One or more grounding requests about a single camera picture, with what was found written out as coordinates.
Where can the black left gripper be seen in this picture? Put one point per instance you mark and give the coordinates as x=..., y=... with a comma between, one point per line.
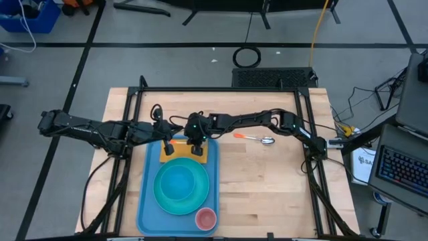
x=165, y=132

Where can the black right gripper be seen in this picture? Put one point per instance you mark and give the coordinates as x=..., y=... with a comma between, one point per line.
x=197, y=130

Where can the yellow cloth napkin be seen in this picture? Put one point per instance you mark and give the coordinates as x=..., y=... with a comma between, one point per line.
x=182, y=154

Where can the blue plastic bowl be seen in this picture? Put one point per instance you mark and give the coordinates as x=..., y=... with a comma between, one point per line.
x=177, y=182

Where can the teal plastic plate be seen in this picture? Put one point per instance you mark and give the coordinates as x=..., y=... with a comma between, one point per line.
x=200, y=187

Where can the blue plastic tray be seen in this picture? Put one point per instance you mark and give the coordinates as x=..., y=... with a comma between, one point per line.
x=147, y=201

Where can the pink ribbed cup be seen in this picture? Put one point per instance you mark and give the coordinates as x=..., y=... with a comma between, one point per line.
x=205, y=219

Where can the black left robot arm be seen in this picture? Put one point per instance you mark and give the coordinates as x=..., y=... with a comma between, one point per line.
x=83, y=129

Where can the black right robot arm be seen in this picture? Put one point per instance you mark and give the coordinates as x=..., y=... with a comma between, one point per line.
x=247, y=118

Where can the black perforated computer case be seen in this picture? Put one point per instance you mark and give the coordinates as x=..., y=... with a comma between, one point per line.
x=267, y=77

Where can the black stand leg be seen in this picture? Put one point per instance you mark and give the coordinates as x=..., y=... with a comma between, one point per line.
x=140, y=9

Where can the black backdrop panel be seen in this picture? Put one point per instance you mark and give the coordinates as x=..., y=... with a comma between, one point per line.
x=234, y=4

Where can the orange and black object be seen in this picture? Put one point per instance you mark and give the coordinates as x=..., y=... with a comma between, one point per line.
x=77, y=3

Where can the white printed box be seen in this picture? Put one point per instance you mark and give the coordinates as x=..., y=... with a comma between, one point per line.
x=362, y=164

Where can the grey bar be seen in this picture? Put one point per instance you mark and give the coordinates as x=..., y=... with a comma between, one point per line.
x=13, y=81

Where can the blue plastic bin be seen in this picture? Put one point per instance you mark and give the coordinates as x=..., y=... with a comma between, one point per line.
x=36, y=20

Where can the black cart leg with caster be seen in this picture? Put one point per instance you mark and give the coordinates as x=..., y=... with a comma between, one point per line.
x=381, y=217

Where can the laptop with lit keyboard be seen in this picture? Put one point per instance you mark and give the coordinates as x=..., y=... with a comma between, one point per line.
x=401, y=167

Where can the grey closed laptop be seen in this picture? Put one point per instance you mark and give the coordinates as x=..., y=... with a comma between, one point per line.
x=413, y=100

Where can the black device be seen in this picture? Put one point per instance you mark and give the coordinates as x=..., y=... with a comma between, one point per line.
x=423, y=70

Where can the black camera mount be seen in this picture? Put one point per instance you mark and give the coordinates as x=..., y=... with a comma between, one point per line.
x=270, y=235

